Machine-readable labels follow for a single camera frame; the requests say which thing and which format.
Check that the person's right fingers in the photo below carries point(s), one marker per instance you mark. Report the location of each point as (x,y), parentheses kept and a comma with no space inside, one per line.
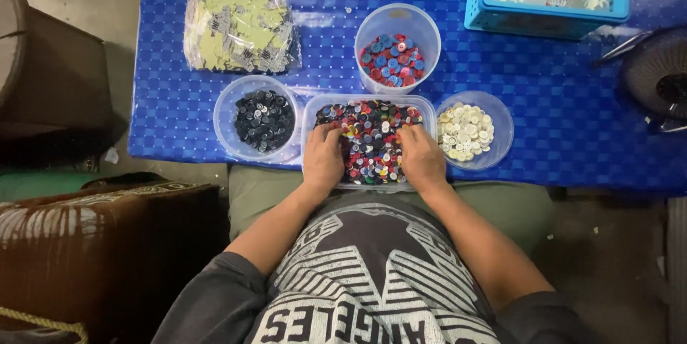
(410,134)

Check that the person's left fingers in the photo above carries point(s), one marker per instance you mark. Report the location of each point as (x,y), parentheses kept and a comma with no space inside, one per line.
(327,133)

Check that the person's right hand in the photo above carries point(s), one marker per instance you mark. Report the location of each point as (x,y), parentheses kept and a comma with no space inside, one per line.
(424,164)

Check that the person's left hand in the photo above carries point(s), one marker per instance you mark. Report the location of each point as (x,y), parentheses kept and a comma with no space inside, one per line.
(323,164)

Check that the clear rectangular plastic container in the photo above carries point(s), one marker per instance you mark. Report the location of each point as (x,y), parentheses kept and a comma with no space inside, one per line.
(311,113)

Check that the pile of black buttons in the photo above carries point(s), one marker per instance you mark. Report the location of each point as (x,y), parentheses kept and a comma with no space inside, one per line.
(264,120)

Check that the pile of red blue buttons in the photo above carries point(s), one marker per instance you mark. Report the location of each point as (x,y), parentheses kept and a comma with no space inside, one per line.
(393,60)

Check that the clear bag of yellow tags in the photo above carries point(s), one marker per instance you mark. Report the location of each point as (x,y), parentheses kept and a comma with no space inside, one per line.
(239,30)

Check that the tall clear round plastic tub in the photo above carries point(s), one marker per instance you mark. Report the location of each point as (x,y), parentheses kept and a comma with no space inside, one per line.
(397,22)

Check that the grey printed t-shirt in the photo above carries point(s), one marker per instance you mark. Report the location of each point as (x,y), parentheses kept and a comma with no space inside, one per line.
(375,279)

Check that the olive green trousers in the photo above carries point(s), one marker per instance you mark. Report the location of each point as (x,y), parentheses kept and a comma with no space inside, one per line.
(257,199)

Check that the black electric fan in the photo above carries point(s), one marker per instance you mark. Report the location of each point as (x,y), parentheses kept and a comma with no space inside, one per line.
(652,73)

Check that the pile of mixed colour buttons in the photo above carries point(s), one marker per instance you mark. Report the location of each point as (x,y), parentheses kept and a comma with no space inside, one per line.
(370,142)

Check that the green cloth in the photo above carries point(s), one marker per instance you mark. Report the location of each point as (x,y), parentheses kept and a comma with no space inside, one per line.
(37,185)

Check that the clear round shallow plastic bowl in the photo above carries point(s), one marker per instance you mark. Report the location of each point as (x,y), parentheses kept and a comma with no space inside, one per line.
(502,129)
(225,118)

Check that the pile of white cream buttons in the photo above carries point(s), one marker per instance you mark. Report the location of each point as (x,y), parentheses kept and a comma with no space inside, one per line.
(465,131)

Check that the blue checkered tablecloth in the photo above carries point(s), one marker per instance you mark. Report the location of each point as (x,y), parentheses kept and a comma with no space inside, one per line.
(563,118)

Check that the dark brown furniture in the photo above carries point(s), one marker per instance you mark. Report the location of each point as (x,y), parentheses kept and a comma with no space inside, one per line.
(59,81)

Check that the brown patterned cushion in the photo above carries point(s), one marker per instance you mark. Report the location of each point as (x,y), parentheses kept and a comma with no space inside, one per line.
(102,258)

